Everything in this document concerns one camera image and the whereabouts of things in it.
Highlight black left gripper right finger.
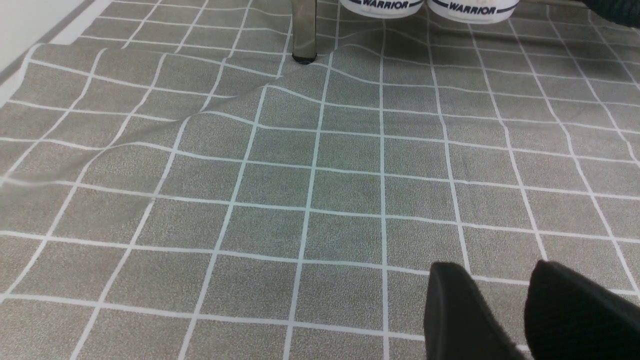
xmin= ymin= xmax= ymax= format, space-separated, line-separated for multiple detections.
xmin=524 ymin=260 xmax=640 ymax=360

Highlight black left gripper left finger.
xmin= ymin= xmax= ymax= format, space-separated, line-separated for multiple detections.
xmin=423 ymin=262 xmax=525 ymax=360

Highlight black knit sneaker left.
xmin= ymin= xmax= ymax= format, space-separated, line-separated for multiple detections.
xmin=582 ymin=0 xmax=640 ymax=29

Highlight grey checked floor cloth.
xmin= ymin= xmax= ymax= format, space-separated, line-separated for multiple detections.
xmin=0 ymin=0 xmax=640 ymax=360

